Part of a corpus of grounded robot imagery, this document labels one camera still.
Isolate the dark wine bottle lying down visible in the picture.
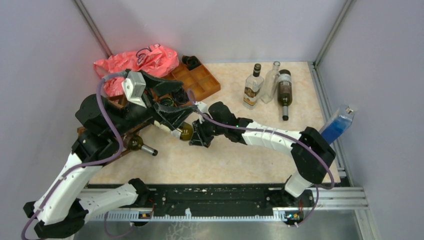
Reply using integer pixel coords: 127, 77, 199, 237
277, 69, 293, 121

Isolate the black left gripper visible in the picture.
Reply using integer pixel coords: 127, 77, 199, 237
108, 69, 198, 138

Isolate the rolled black sock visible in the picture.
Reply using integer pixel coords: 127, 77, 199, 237
172, 89, 189, 106

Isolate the pink plastic bag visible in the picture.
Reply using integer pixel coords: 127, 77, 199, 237
93, 44, 180, 78

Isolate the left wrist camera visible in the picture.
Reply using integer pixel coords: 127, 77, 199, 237
121, 71, 147, 108

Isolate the blue liquid square bottle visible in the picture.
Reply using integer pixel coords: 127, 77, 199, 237
319, 104, 359, 145

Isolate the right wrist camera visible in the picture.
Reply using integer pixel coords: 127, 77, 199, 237
195, 101, 208, 114

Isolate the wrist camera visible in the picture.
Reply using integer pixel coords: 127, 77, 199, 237
121, 71, 147, 108
195, 101, 208, 114

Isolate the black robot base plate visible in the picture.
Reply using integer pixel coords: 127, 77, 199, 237
143, 183, 314, 217

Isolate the green wine bottle black neck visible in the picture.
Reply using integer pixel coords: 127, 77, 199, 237
153, 120, 194, 141

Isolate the brown wooden wine rack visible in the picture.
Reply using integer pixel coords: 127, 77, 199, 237
72, 94, 148, 163

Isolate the wooden compartment tray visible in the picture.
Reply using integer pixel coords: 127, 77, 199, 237
163, 60, 221, 101

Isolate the white cable duct strip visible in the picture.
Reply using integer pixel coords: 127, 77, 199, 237
106, 210, 288, 223

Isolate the green wine bottle silver neck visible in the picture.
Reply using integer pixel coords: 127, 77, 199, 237
123, 134, 158, 156

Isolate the rolled dark blue sock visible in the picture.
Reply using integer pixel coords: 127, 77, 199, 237
159, 96, 175, 107

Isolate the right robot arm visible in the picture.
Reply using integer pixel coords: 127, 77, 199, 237
189, 101, 336, 206

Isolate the rolled dark sock far corner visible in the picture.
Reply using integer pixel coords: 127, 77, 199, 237
181, 55, 201, 71

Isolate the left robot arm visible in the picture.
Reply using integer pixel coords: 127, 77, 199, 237
23, 69, 196, 240

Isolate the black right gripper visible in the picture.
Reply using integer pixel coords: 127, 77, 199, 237
189, 115, 227, 147

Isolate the clear glass bottle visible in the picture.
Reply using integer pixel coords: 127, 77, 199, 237
260, 61, 281, 104

